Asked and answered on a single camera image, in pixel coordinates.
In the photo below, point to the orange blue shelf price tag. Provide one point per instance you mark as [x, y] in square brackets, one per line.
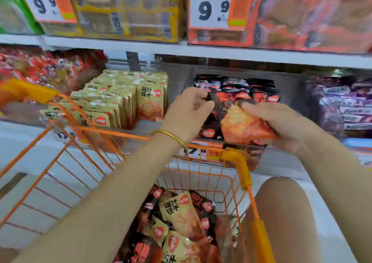
[360, 143]

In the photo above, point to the pile of purple packets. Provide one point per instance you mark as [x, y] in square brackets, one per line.
[349, 103]

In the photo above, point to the person's right hand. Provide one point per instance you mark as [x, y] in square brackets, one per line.
[290, 129]

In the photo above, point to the pile of black orange snacks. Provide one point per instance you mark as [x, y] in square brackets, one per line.
[180, 213]

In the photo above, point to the person's left forearm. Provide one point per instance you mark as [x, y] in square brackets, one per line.
[87, 219]

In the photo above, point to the orange shopping cart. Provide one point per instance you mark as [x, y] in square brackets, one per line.
[23, 88]

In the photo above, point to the stack of green packets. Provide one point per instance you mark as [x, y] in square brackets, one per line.
[14, 15]

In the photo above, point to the person's right leg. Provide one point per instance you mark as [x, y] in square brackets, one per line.
[285, 225]

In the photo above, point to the stack of yellow trimmed packets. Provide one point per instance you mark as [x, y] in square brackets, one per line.
[128, 12]

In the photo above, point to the yellow orange snack packet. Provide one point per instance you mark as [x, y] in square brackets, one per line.
[151, 100]
[156, 79]
[156, 73]

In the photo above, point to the pile of red tan packets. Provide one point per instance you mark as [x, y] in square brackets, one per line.
[40, 68]

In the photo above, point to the black flame print snack packet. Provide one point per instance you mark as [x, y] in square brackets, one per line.
[270, 97]
[244, 126]
[266, 88]
[264, 80]

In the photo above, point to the stack of orange trimmed packets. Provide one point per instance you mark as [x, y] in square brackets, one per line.
[314, 15]

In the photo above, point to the white orange price tag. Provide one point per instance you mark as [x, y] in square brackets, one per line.
[40, 4]
[206, 7]

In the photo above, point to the person's right forearm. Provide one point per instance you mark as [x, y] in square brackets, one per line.
[343, 207]

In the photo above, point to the person's left hand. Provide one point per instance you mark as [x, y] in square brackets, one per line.
[186, 114]

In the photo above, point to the row of black orange snacks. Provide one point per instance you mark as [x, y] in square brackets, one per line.
[235, 88]
[206, 84]

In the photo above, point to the row of yellow orange snacks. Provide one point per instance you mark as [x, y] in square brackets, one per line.
[96, 120]
[52, 115]

